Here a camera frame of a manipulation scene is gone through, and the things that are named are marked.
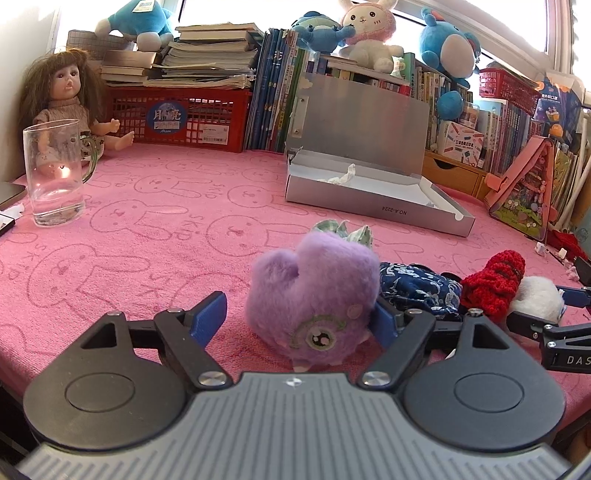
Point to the dark red knitted cloth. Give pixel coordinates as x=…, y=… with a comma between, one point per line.
x=570, y=242

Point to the purple plush toy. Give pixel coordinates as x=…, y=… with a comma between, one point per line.
x=314, y=286

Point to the brown-haired doll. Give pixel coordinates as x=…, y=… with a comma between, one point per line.
x=69, y=83

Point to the row of thin picture books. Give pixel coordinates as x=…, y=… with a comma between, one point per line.
x=272, y=92

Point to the blue printed carton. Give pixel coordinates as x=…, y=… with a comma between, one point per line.
x=556, y=106

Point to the white crumpled tissue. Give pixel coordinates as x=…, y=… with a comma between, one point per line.
x=344, y=175

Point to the small blue plush toy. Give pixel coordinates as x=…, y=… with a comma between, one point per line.
x=318, y=32

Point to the red plastic basket with label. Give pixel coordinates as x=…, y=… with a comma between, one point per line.
x=207, y=115

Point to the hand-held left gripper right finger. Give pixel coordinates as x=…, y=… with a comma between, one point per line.
x=383, y=324

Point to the small red mesh basket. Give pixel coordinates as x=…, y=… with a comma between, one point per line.
x=508, y=85

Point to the blue plush toy with tag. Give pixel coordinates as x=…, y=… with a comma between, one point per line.
x=134, y=23

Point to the silver cardboard box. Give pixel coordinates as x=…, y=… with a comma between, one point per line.
x=369, y=120

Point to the red knitted hat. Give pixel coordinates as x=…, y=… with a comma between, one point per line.
x=494, y=281

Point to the rabbit plush with pink hat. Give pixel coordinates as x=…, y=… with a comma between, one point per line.
x=369, y=23

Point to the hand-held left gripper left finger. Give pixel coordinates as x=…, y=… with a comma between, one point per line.
x=212, y=314

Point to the window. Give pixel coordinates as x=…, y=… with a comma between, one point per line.
x=508, y=27

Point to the green floral cloth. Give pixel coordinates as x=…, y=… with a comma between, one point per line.
x=358, y=236

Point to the white plush toy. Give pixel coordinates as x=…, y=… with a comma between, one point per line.
x=538, y=295

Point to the clear glass mug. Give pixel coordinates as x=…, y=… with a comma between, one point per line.
x=51, y=203

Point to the pink house picture book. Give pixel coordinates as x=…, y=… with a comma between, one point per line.
x=526, y=194

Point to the shelf row of upright books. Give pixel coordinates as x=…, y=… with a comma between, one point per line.
x=429, y=81

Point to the blue patterned cloth pouch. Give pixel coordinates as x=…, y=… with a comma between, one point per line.
x=415, y=286

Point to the stack of books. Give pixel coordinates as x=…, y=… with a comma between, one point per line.
x=207, y=55

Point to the black flat device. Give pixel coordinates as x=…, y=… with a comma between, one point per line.
x=9, y=194

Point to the grid-lined board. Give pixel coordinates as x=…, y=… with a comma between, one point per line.
x=85, y=41

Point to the small white plastic piece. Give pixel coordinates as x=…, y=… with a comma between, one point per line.
x=540, y=249
x=562, y=253

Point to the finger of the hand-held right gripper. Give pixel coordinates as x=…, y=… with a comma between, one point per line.
x=575, y=296
x=531, y=323

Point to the large blue plush toy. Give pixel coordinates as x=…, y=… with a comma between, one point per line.
x=450, y=46

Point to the wooden drawer box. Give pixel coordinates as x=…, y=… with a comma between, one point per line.
x=452, y=173

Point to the pink rabbit-print blanket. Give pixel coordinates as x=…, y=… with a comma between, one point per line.
x=161, y=240

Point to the white printed toy box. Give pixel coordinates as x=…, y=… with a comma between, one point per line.
x=461, y=143

